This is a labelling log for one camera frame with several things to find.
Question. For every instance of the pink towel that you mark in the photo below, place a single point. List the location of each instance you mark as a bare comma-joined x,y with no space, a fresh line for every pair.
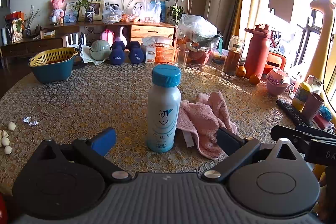
202,119

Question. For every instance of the small white yellow box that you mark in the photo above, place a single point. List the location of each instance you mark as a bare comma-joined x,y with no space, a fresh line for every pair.
47,33

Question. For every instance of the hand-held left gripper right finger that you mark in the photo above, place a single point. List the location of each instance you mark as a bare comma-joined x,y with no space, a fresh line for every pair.
227,140

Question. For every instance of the large clear plastic bag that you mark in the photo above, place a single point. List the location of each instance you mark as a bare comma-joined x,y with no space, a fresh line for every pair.
197,26

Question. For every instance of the blue plastic bag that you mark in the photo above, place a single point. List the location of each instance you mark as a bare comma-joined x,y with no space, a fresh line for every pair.
325,113

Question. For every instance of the pink teddy bear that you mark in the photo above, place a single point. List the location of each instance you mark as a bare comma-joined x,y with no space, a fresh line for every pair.
57,6

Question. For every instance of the pale green round container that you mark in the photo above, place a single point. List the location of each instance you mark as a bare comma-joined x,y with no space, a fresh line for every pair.
101,50

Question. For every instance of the red book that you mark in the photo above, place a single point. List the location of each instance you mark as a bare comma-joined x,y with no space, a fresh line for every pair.
324,124

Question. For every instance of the black utensil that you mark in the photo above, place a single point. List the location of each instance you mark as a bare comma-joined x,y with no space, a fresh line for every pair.
80,56

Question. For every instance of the white plastic bag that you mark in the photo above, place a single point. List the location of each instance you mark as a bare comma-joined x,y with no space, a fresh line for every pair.
148,11

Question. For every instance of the vase with dry twigs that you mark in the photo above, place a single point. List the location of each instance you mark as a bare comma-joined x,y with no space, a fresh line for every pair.
28,29

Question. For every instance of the blue photo print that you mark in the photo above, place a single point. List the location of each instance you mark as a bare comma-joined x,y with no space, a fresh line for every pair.
70,12

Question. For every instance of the black remote control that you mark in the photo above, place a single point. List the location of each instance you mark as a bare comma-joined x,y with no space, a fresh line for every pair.
291,111

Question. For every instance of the silver foil wrapper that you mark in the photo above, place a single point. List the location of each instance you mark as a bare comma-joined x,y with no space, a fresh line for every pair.
31,121

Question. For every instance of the orange and white bag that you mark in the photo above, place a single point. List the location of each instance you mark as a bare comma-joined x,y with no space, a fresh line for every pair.
161,54

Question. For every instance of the glass tea bottle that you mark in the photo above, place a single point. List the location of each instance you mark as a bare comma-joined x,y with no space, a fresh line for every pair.
232,61

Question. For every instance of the yellow colander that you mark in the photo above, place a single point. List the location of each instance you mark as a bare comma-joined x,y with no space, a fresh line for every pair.
52,53

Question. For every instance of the white plastic bottle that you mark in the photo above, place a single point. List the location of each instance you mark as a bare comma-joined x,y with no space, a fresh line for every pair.
4,36

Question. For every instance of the yellow capped bottle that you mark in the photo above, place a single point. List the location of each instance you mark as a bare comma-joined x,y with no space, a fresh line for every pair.
300,96

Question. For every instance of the white bottle with blue cap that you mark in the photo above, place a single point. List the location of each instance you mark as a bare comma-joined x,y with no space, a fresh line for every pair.
162,108

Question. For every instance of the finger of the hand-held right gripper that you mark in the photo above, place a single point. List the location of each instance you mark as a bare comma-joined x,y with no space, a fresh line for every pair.
288,138
315,132

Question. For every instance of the clear fruit container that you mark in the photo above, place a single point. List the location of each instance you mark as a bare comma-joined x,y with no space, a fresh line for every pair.
202,52

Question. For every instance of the printed paper bag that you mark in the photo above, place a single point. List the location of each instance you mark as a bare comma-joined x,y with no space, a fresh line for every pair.
17,31

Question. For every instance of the small orange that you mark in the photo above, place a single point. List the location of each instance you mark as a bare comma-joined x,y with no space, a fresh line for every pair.
241,71
254,79

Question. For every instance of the red box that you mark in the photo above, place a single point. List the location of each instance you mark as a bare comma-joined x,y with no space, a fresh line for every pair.
14,16

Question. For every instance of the clear drinking glass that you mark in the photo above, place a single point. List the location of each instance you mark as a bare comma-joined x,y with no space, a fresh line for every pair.
182,58

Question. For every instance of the pink bag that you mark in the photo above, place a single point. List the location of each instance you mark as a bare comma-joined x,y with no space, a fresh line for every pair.
107,37

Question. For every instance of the white cloth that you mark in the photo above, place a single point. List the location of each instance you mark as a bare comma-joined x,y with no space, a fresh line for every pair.
85,54

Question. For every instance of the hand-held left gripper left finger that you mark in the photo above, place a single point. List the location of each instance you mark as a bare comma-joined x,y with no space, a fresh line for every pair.
103,141

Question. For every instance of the small dark pot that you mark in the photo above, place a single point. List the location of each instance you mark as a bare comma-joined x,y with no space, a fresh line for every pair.
38,29

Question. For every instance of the blue dumbbell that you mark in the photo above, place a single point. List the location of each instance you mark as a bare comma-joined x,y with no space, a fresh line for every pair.
117,56
136,54

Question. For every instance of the wooden picture frame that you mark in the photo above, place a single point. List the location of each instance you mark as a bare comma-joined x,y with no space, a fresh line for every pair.
98,10

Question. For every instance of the small silver cup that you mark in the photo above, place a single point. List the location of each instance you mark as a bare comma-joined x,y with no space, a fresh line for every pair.
53,20

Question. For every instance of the plant in dark vase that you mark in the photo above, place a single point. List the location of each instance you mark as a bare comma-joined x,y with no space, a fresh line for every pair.
89,16

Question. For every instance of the teal bowl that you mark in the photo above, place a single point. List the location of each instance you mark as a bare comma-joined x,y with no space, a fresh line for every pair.
52,73

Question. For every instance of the pink cup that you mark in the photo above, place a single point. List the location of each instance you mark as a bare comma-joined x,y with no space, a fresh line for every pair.
277,82

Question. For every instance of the metallic cup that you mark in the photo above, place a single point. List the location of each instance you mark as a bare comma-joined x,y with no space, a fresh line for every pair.
315,83

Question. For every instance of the crumpled clear plastic bag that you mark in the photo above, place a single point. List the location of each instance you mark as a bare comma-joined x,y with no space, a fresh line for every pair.
111,15

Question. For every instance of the red water bottle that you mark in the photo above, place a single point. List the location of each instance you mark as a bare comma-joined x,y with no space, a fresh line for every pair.
257,53

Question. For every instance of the oranges on cabinet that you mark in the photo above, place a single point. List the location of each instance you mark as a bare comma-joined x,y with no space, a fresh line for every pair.
128,18

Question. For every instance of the wooden television cabinet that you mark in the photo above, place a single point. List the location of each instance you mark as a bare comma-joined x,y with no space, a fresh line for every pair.
149,31

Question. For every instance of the white slatted device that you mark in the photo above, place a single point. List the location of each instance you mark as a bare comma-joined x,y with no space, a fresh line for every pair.
72,39

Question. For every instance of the orange case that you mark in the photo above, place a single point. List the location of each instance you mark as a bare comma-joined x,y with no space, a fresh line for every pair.
275,62

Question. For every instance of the white garlic clove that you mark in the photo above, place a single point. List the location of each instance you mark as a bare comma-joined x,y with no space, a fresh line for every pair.
5,141
4,133
11,126
8,149

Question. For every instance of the giraffe toy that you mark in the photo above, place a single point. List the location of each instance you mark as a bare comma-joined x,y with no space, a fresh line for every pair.
321,43

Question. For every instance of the mauve cup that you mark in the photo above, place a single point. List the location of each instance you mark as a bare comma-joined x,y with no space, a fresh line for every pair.
312,106

